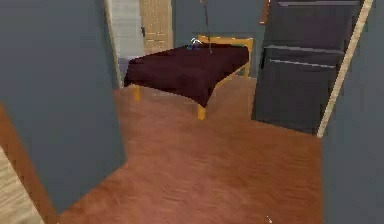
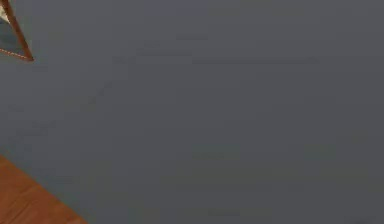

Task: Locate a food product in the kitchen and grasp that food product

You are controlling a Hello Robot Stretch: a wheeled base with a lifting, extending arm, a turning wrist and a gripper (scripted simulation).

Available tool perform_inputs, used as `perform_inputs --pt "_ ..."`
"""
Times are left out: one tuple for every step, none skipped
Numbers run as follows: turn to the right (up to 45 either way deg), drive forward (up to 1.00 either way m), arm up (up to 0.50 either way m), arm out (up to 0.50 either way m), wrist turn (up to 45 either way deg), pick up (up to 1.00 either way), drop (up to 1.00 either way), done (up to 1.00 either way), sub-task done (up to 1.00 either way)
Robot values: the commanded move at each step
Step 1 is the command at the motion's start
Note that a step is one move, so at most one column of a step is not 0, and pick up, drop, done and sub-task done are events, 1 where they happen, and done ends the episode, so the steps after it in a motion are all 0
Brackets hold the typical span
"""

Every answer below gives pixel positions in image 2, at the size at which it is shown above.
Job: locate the brown framed wall picture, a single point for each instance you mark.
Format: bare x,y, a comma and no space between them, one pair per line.
9,33

